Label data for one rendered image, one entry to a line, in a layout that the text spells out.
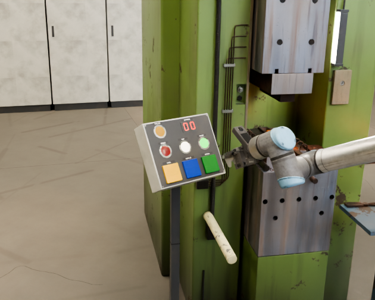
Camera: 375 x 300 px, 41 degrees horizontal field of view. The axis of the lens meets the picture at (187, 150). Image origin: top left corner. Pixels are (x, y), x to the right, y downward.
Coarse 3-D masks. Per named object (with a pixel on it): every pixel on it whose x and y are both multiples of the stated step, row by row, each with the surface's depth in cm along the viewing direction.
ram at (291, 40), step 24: (264, 0) 217; (288, 0) 217; (312, 0) 219; (264, 24) 218; (288, 24) 220; (312, 24) 222; (264, 48) 221; (288, 48) 224; (312, 48) 226; (264, 72) 225; (288, 72) 227; (312, 72) 229
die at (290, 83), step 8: (256, 72) 247; (256, 80) 248; (264, 80) 236; (272, 80) 227; (280, 80) 227; (288, 80) 228; (296, 80) 229; (304, 80) 230; (312, 80) 231; (264, 88) 236; (272, 88) 228; (280, 88) 229; (288, 88) 229; (296, 88) 230; (304, 88) 231
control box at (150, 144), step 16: (144, 128) 203; (176, 128) 212; (192, 128) 216; (208, 128) 221; (144, 144) 205; (160, 144) 205; (176, 144) 210; (192, 144) 214; (208, 144) 218; (144, 160) 207; (160, 160) 203; (176, 160) 208; (160, 176) 202; (208, 176) 214
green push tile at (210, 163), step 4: (208, 156) 216; (212, 156) 217; (204, 160) 214; (208, 160) 215; (212, 160) 216; (216, 160) 217; (204, 164) 214; (208, 164) 215; (212, 164) 216; (216, 164) 217; (204, 168) 214; (208, 168) 214; (212, 168) 215; (216, 168) 216; (208, 172) 214; (212, 172) 215
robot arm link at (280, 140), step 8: (280, 128) 177; (264, 136) 181; (272, 136) 177; (280, 136) 176; (288, 136) 178; (256, 144) 184; (264, 144) 180; (272, 144) 177; (280, 144) 175; (288, 144) 176; (264, 152) 182; (272, 152) 178; (280, 152) 177
